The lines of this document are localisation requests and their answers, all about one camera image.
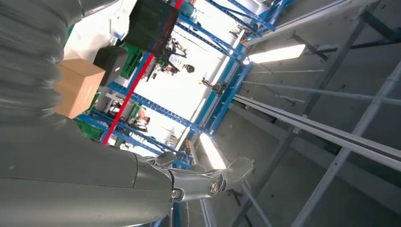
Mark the brown cardboard box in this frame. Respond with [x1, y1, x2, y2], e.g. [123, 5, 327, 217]
[53, 59, 105, 120]

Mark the long ceiling light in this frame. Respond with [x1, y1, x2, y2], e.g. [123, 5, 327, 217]
[249, 44, 306, 65]
[200, 133, 227, 170]

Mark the white black humanoid robot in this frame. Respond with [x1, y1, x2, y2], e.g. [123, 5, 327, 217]
[147, 37, 195, 79]

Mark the black hoist unit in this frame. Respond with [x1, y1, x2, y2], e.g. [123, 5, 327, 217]
[200, 73, 228, 96]

